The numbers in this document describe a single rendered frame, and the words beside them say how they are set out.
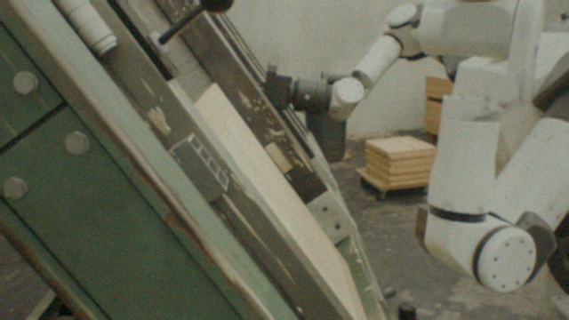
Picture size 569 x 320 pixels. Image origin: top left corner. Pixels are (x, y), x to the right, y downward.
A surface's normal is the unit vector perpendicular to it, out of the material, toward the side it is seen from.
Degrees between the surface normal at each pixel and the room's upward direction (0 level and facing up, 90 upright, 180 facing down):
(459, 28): 105
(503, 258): 90
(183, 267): 90
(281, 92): 90
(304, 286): 90
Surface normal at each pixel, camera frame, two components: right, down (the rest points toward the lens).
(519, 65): -0.51, 0.15
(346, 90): 0.11, -0.32
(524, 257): 0.36, 0.22
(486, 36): -0.50, 0.48
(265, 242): 0.04, 0.25
